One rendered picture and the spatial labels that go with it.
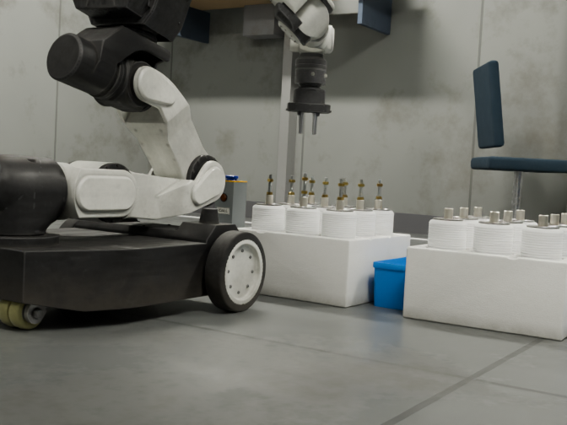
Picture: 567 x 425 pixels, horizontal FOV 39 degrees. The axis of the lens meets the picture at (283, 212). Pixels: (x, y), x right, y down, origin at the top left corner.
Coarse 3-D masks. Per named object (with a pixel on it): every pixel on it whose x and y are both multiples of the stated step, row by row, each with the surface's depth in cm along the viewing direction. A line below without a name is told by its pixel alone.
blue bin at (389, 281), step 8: (376, 264) 218; (384, 264) 217; (392, 264) 216; (400, 264) 233; (376, 272) 219; (384, 272) 218; (392, 272) 216; (400, 272) 215; (376, 280) 219; (384, 280) 218; (392, 280) 216; (400, 280) 215; (376, 288) 219; (384, 288) 218; (392, 288) 216; (400, 288) 215; (376, 296) 219; (384, 296) 218; (392, 296) 217; (400, 296) 215; (376, 304) 219; (384, 304) 218; (392, 304) 217; (400, 304) 215
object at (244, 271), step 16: (224, 240) 195; (240, 240) 197; (256, 240) 203; (208, 256) 194; (224, 256) 192; (240, 256) 200; (256, 256) 205; (208, 272) 193; (224, 272) 192; (240, 272) 200; (256, 272) 206; (208, 288) 194; (224, 288) 193; (240, 288) 201; (256, 288) 204; (224, 304) 194; (240, 304) 199
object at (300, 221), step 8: (288, 208) 228; (296, 208) 226; (304, 208) 226; (288, 216) 228; (296, 216) 225; (304, 216) 225; (312, 216) 226; (288, 224) 227; (296, 224) 225; (304, 224) 225; (312, 224) 226; (288, 232) 227; (296, 232) 225; (304, 232) 225; (312, 232) 226
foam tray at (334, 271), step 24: (264, 240) 228; (288, 240) 223; (312, 240) 219; (336, 240) 215; (360, 240) 218; (384, 240) 230; (408, 240) 244; (288, 264) 223; (312, 264) 219; (336, 264) 215; (360, 264) 219; (264, 288) 228; (288, 288) 224; (312, 288) 219; (336, 288) 215; (360, 288) 220
